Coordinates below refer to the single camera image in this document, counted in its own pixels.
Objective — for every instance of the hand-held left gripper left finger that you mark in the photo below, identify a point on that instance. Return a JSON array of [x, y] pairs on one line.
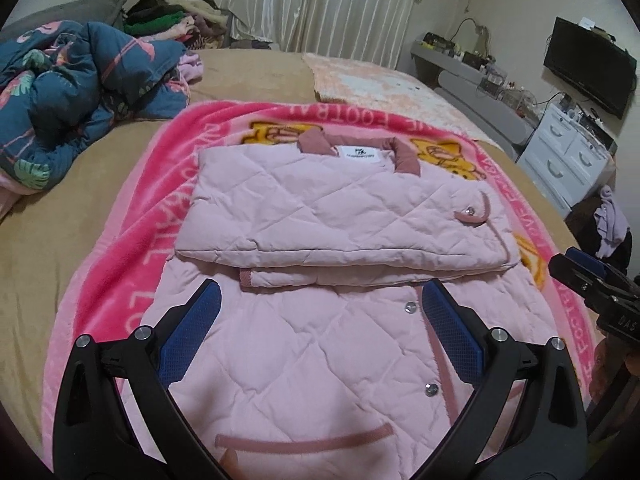
[[192, 331]]

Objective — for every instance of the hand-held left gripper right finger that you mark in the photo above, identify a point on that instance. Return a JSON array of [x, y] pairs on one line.
[[452, 331]]

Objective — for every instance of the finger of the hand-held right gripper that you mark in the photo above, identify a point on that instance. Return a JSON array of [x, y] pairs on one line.
[[595, 262], [575, 277]]

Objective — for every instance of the pink quilted jacket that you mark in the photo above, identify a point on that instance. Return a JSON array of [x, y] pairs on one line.
[[325, 210]]

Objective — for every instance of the dark chair with clothes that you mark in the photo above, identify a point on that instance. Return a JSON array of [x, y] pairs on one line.
[[580, 220]]

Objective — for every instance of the pile of folded clothes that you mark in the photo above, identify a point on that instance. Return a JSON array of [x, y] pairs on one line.
[[170, 22]]

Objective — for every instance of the lilac cloth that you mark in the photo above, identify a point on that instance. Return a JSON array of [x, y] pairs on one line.
[[612, 220]]

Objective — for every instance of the white drawer cabinet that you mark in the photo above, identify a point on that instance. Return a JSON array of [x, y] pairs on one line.
[[560, 155]]

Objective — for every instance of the pink printed blanket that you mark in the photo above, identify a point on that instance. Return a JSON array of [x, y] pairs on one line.
[[125, 240]]

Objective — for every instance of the bed with tan sheet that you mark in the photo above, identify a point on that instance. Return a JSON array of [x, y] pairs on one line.
[[60, 210]]

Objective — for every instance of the black flat television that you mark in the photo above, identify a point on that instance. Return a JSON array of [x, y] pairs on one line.
[[587, 67]]

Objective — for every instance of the grey padded shelf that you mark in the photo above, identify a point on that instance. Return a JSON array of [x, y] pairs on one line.
[[475, 105]]

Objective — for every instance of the cluster of small gadgets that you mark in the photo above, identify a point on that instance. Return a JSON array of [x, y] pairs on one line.
[[470, 57]]

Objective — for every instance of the peach floral towel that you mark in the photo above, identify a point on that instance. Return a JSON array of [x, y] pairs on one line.
[[360, 80]]

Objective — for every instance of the blue floral duvet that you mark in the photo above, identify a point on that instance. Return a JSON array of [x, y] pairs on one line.
[[75, 90]]

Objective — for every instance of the white curtain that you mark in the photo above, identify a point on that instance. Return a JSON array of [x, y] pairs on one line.
[[310, 5]]

